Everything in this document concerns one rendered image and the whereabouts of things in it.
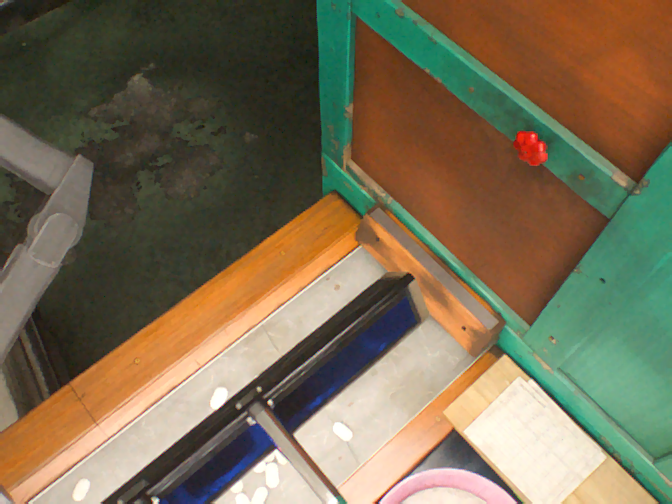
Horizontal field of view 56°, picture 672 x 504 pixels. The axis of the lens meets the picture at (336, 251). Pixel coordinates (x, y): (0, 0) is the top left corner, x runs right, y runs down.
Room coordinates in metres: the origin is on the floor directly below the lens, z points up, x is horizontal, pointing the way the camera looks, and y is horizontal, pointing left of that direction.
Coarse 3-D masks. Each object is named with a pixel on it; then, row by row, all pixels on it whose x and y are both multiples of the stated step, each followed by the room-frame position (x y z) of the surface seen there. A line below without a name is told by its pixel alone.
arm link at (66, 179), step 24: (0, 120) 0.52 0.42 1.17; (0, 144) 0.49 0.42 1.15; (24, 144) 0.50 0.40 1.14; (48, 144) 0.51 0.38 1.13; (24, 168) 0.47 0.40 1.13; (48, 168) 0.48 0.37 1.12; (72, 168) 0.49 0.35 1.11; (48, 192) 0.47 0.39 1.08; (72, 192) 0.46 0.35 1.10; (48, 216) 0.42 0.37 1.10; (72, 216) 0.43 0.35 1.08
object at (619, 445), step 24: (336, 168) 0.68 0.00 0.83; (360, 192) 0.63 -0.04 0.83; (504, 336) 0.37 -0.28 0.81; (528, 360) 0.33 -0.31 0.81; (552, 384) 0.29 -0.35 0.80; (576, 384) 0.28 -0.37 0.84; (576, 408) 0.25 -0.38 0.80; (600, 408) 0.24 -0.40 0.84; (600, 432) 0.21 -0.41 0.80; (624, 432) 0.20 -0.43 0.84; (624, 456) 0.18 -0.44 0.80; (648, 456) 0.17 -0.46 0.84; (648, 480) 0.14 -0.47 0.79
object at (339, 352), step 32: (384, 288) 0.32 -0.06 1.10; (416, 288) 0.32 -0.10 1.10; (352, 320) 0.27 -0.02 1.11; (384, 320) 0.28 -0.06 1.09; (416, 320) 0.29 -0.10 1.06; (288, 352) 0.25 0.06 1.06; (320, 352) 0.23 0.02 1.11; (352, 352) 0.24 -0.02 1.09; (384, 352) 0.25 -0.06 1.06; (256, 384) 0.21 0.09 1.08; (288, 384) 0.20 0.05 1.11; (320, 384) 0.21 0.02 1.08; (224, 416) 0.17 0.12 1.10; (288, 416) 0.17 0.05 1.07; (192, 448) 0.13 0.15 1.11; (224, 448) 0.13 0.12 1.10; (256, 448) 0.14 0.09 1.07; (128, 480) 0.10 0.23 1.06; (160, 480) 0.10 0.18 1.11; (192, 480) 0.10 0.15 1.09; (224, 480) 0.10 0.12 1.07
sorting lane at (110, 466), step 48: (336, 288) 0.48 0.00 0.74; (288, 336) 0.39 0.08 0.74; (432, 336) 0.39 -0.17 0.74; (192, 384) 0.30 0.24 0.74; (240, 384) 0.30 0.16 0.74; (384, 384) 0.30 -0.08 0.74; (432, 384) 0.30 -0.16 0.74; (144, 432) 0.22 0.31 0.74; (384, 432) 0.22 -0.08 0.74; (96, 480) 0.15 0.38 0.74; (288, 480) 0.15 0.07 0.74; (336, 480) 0.15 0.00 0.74
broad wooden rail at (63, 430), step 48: (336, 192) 0.68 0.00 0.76; (288, 240) 0.57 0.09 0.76; (336, 240) 0.57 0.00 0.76; (240, 288) 0.47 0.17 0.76; (288, 288) 0.48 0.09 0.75; (144, 336) 0.38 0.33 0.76; (192, 336) 0.38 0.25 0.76; (240, 336) 0.39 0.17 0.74; (96, 384) 0.30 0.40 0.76; (144, 384) 0.30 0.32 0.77; (0, 432) 0.22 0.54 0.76; (48, 432) 0.22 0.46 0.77; (96, 432) 0.22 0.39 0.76; (0, 480) 0.14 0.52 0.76; (48, 480) 0.15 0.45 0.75
